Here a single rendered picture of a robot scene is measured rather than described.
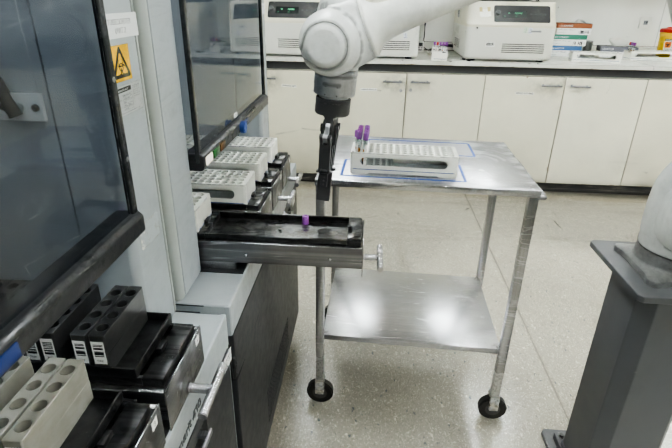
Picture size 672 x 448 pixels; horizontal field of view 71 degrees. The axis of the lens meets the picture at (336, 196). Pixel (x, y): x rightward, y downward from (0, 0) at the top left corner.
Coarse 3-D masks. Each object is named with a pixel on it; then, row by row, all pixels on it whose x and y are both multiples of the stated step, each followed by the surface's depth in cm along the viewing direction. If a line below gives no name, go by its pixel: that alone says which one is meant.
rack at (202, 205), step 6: (192, 192) 107; (198, 192) 107; (204, 192) 107; (198, 198) 105; (204, 198) 104; (198, 204) 101; (204, 204) 103; (210, 204) 107; (198, 210) 99; (204, 210) 103; (210, 210) 107; (198, 216) 100; (204, 216) 103; (198, 222) 100; (198, 228) 100
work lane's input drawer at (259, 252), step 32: (224, 224) 106; (256, 224) 106; (288, 224) 106; (320, 224) 107; (352, 224) 104; (224, 256) 99; (256, 256) 99; (288, 256) 98; (320, 256) 98; (352, 256) 97
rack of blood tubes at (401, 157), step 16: (368, 144) 137; (384, 144) 138; (400, 144) 138; (352, 160) 131; (368, 160) 136; (384, 160) 136; (400, 160) 140; (416, 160) 139; (432, 160) 129; (448, 160) 128; (432, 176) 131; (448, 176) 130
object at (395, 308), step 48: (432, 144) 160; (480, 144) 161; (336, 192) 175; (480, 192) 125; (528, 192) 123; (528, 240) 129; (336, 288) 175; (384, 288) 175; (432, 288) 176; (480, 288) 176; (336, 336) 151; (384, 336) 151; (432, 336) 151; (480, 336) 151
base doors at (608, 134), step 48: (288, 96) 323; (384, 96) 317; (432, 96) 315; (480, 96) 313; (528, 96) 311; (576, 96) 308; (624, 96) 306; (288, 144) 336; (528, 144) 323; (576, 144) 321; (624, 144) 319
